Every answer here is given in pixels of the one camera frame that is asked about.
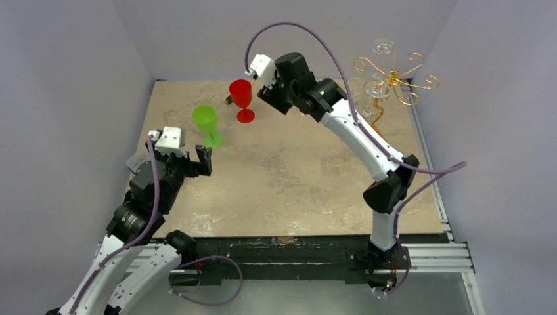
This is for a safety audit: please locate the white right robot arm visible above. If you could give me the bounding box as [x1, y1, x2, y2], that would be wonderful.
[247, 52, 419, 267]

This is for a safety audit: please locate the clear round wine glass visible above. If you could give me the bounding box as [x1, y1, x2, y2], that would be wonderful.
[371, 39, 396, 78]

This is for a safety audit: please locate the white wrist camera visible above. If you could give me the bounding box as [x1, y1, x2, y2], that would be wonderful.
[148, 126, 187, 156]
[244, 54, 277, 89]

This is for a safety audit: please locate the clear champagne flute with label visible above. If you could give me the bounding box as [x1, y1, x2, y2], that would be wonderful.
[363, 76, 390, 128]

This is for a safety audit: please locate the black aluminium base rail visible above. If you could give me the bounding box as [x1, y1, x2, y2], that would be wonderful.
[162, 234, 474, 291]

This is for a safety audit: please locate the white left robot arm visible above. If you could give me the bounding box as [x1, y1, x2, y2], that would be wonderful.
[49, 145, 212, 314]

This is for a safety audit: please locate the green plastic goblet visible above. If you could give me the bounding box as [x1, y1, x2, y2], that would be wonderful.
[192, 104, 223, 148]

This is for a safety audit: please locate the clear plastic screw box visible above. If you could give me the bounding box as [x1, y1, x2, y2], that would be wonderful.
[125, 151, 150, 174]

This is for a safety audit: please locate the red plastic goblet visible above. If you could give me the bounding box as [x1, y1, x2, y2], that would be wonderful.
[229, 79, 256, 123]

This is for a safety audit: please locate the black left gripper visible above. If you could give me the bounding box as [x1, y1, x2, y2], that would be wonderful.
[148, 139, 210, 210]

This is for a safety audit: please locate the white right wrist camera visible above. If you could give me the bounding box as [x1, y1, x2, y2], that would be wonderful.
[244, 54, 277, 89]

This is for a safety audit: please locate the gold wire glass rack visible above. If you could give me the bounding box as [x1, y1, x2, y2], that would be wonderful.
[352, 49, 440, 134]

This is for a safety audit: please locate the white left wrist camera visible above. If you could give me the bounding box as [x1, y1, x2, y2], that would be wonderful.
[148, 126, 187, 156]

